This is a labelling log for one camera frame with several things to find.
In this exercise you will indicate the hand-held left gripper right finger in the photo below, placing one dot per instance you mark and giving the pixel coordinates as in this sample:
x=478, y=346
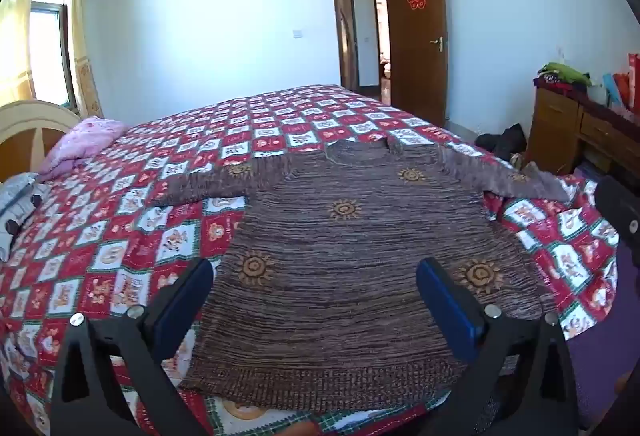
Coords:
x=445, y=311

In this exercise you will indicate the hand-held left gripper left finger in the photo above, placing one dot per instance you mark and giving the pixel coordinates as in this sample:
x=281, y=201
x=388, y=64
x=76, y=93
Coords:
x=185, y=311

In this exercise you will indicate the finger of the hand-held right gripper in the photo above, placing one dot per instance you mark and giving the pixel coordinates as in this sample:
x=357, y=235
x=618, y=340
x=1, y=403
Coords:
x=612, y=211

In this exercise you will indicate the brown knitted sweater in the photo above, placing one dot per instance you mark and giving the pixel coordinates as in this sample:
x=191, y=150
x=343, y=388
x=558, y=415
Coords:
x=340, y=276

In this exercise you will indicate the pile of dark clothes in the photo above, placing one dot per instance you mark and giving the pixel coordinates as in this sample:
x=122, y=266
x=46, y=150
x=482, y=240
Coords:
x=505, y=139

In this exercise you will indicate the red checked printed bed blanket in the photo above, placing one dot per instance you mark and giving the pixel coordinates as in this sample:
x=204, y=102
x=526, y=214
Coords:
x=125, y=236

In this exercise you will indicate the wooden desk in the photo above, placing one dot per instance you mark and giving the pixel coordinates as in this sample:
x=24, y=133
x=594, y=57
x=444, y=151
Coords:
x=552, y=126

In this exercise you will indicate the tan patterned cloth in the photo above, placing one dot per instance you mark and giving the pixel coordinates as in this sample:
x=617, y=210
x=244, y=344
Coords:
x=517, y=160

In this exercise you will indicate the blue bag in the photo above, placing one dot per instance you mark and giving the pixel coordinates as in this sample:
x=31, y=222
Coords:
x=610, y=91

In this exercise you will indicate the red bag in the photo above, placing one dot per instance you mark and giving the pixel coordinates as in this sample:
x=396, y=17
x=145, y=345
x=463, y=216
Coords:
x=631, y=81

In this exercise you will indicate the dark red cloth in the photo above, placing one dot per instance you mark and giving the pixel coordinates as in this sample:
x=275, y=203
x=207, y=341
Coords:
x=555, y=84

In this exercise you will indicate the purple cloth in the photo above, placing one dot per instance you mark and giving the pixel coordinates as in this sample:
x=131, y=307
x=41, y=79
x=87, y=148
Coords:
x=600, y=356

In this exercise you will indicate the green cloth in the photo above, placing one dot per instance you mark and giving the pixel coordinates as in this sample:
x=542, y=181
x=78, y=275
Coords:
x=565, y=72

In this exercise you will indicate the pink pillow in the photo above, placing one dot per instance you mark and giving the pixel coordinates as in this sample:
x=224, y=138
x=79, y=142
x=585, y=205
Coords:
x=85, y=141

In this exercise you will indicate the grey dotted cloth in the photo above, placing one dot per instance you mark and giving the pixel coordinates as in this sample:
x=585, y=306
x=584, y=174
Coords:
x=15, y=201

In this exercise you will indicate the wooden headboard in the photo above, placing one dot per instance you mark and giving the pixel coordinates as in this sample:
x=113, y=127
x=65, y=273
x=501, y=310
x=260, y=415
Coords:
x=30, y=131

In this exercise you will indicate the brown wooden door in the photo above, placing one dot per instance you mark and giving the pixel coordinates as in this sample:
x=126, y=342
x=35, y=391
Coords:
x=415, y=66

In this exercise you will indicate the yellow curtain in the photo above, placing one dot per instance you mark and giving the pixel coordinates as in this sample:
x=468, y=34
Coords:
x=15, y=41
x=82, y=66

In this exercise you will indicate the window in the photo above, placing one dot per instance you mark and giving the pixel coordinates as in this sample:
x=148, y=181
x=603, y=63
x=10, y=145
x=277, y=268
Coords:
x=47, y=51

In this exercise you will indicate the brown door frame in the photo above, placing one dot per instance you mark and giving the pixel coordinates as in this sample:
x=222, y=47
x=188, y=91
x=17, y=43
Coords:
x=334, y=16

